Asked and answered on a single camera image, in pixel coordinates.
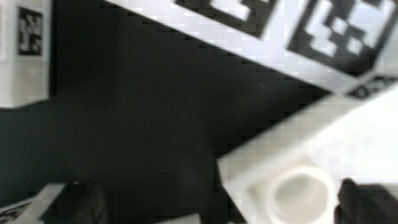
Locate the white leg rear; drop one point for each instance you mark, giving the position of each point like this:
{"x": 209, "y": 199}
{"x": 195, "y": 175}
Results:
{"x": 25, "y": 39}

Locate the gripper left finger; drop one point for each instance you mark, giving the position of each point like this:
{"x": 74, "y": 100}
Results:
{"x": 67, "y": 203}

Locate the white marker sheet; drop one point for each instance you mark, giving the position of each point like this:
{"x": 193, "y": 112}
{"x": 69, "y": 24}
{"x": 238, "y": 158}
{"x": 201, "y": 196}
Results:
{"x": 325, "y": 40}

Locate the white square tabletop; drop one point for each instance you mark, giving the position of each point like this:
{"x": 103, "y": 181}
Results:
{"x": 330, "y": 143}

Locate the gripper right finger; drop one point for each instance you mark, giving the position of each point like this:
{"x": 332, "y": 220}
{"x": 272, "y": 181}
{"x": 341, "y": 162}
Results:
{"x": 366, "y": 204}

